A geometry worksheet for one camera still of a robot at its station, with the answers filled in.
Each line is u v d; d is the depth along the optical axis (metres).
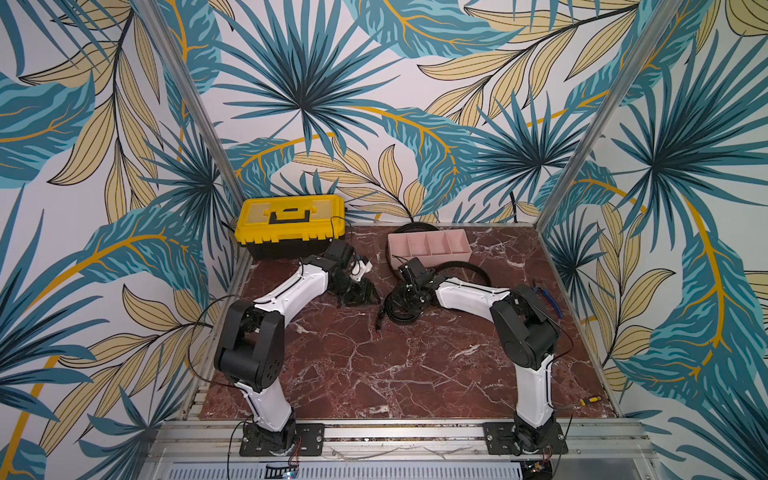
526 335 0.52
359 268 0.80
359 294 0.78
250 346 0.47
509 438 0.71
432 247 1.09
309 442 0.73
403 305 0.86
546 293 1.00
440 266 1.06
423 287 0.73
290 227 0.98
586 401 0.80
